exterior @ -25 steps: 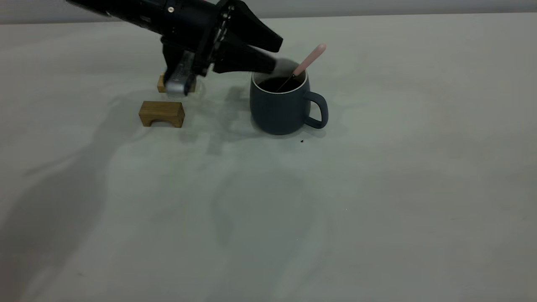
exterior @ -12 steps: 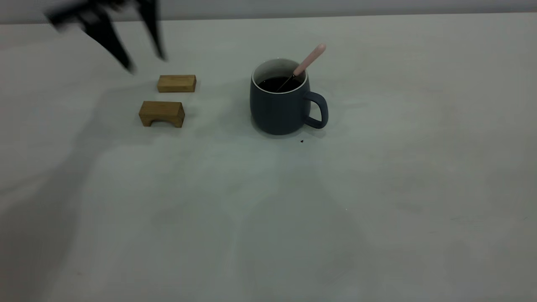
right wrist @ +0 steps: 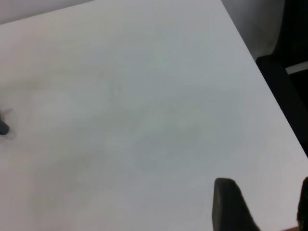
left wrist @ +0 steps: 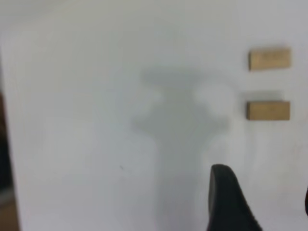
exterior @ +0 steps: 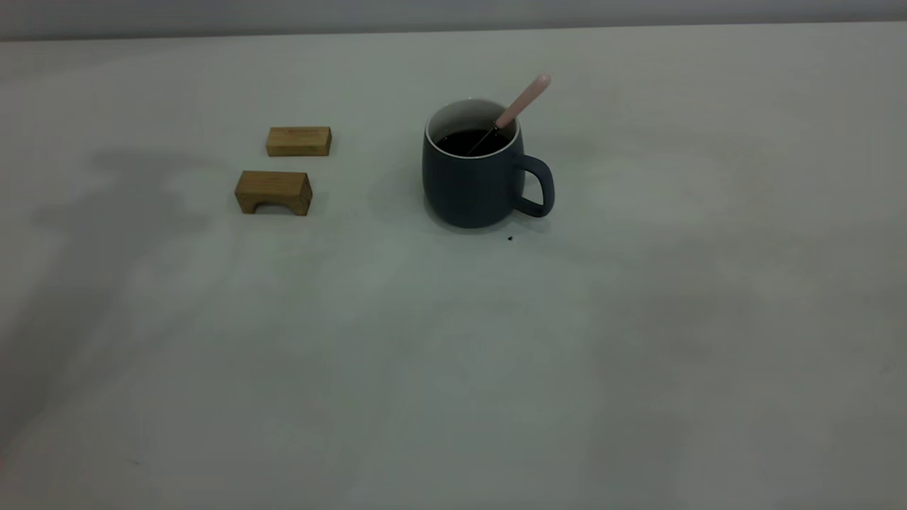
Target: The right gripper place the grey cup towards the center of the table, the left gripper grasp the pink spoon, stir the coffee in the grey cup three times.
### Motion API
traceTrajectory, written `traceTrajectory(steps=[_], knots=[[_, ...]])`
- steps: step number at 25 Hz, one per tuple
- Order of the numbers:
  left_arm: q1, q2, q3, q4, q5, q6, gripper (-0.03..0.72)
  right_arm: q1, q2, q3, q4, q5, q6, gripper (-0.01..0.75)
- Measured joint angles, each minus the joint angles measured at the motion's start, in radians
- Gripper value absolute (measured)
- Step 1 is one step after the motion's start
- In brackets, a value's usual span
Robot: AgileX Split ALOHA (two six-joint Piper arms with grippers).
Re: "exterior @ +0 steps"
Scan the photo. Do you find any dark grey ceramic cup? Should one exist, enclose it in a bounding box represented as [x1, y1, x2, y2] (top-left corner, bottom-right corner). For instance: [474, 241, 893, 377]
[422, 98, 555, 230]

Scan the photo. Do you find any pink-handled metal spoon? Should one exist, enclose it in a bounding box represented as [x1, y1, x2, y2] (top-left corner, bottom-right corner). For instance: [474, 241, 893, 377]
[468, 74, 552, 155]

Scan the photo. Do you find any dark coffee liquid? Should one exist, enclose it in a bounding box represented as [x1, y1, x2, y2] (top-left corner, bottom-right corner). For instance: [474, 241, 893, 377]
[435, 129, 512, 158]

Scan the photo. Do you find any flat rectangular wooden block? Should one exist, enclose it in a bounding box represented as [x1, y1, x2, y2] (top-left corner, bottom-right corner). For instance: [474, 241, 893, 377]
[266, 126, 332, 157]

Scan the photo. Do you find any arched wooden block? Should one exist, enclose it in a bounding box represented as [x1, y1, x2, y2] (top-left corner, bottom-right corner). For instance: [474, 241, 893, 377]
[235, 170, 313, 217]

